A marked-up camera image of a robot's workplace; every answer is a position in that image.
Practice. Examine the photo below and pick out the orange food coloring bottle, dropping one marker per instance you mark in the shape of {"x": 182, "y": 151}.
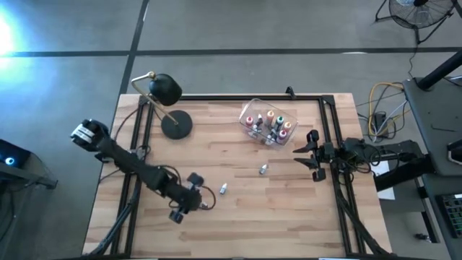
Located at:
{"x": 249, "y": 120}

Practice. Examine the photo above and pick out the black aluminium table frame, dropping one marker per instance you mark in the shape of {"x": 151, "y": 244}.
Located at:
{"x": 223, "y": 97}

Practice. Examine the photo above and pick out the black floor fan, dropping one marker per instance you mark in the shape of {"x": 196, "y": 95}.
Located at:
{"x": 420, "y": 14}

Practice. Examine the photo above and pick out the black frame clamp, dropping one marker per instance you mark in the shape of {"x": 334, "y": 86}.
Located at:
{"x": 289, "y": 92}

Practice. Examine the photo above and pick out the black cart with blue light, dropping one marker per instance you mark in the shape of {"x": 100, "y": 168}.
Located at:
{"x": 14, "y": 159}

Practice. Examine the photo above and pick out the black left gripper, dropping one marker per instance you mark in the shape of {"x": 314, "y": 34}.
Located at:
{"x": 186, "y": 198}

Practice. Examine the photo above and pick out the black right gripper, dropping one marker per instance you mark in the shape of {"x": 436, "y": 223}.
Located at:
{"x": 325, "y": 151}

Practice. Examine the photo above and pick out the clear plastic container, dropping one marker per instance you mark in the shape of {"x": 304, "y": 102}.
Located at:
{"x": 292, "y": 115}

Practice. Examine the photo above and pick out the green food coloring bottle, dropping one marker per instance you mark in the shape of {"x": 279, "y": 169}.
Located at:
{"x": 279, "y": 121}

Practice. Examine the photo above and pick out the white paper sheet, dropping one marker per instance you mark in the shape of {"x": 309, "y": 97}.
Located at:
{"x": 386, "y": 191}

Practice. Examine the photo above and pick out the black support beam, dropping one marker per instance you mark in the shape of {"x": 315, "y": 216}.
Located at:
{"x": 404, "y": 173}

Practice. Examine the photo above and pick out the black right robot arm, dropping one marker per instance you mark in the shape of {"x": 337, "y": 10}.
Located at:
{"x": 397, "y": 146}

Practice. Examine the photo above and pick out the black pole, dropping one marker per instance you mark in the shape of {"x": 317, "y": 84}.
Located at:
{"x": 442, "y": 70}

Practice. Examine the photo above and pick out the grey side table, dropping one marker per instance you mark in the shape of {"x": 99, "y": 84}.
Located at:
{"x": 433, "y": 108}

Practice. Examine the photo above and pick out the black keyboard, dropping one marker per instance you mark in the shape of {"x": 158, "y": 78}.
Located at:
{"x": 453, "y": 213}

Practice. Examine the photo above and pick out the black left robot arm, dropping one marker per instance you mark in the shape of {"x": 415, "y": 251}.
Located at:
{"x": 137, "y": 166}

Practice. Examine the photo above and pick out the black power adapter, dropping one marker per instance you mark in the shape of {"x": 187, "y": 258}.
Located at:
{"x": 380, "y": 122}

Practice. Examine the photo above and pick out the small white bottle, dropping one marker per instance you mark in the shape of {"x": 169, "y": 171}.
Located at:
{"x": 223, "y": 188}

